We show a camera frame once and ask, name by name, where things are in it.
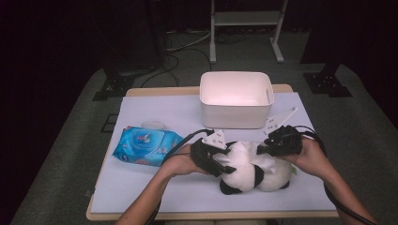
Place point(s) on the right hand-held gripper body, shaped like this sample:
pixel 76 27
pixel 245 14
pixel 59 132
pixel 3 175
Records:
pixel 286 140

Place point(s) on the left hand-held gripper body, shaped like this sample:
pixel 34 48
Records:
pixel 202 153

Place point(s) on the panda plush toy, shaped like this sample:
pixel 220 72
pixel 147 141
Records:
pixel 241 172

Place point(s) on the white storage bin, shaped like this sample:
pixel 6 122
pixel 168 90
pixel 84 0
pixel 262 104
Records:
pixel 234 93

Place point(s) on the blue wet wipes pack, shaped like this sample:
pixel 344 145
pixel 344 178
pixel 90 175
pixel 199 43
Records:
pixel 140 146

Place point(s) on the person's left hand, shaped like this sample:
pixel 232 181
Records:
pixel 181 161

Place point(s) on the person's right hand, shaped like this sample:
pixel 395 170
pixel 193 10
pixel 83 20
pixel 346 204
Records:
pixel 309 156

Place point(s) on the black stand base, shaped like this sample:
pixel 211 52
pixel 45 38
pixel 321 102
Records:
pixel 327 84
pixel 115 86

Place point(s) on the wooden table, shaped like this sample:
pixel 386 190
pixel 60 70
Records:
pixel 162 91

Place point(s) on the white metal stand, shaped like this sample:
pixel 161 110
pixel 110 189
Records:
pixel 247 18

